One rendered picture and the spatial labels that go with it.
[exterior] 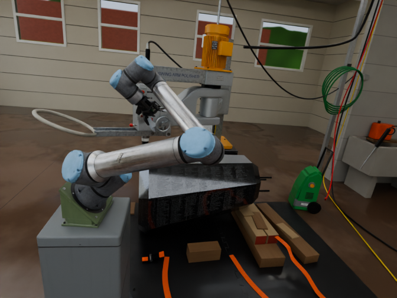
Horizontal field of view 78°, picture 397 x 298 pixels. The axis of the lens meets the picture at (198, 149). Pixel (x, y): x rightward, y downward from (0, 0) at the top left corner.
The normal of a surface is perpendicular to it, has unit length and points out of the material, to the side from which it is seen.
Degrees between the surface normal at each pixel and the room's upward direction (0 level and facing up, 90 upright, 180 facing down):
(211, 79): 90
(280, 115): 90
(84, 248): 90
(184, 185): 45
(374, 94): 90
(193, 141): 57
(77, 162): 62
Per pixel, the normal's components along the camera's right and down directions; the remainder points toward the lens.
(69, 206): 0.02, 0.32
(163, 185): 0.25, -0.43
